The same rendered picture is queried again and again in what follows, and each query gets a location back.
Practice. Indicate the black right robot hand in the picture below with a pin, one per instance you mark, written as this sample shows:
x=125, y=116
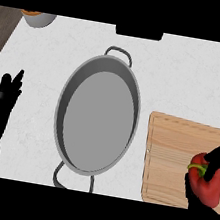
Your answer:
x=216, y=159

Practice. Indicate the red bell pepper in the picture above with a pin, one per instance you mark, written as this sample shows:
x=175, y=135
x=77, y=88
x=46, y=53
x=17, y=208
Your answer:
x=208, y=186

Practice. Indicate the wooden cutting board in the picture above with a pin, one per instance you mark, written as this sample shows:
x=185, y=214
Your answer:
x=171, y=156

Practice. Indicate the grey metal pot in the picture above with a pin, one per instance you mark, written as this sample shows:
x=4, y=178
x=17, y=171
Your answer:
x=96, y=120

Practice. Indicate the grey bowl with orange content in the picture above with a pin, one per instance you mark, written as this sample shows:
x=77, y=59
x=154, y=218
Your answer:
x=38, y=19

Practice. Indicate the black appliance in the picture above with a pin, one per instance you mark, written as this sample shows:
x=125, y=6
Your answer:
x=139, y=33

